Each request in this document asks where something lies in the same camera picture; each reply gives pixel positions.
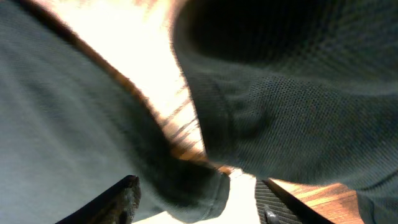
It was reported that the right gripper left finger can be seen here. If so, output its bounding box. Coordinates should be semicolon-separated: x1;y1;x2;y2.
57;175;141;224

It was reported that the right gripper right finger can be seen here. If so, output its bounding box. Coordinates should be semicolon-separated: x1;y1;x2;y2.
254;180;333;224

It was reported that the black polo shirt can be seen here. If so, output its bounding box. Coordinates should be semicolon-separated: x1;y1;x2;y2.
1;1;229;224

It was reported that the pile of black clothes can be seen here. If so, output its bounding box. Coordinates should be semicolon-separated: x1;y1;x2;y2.
173;0;397;223

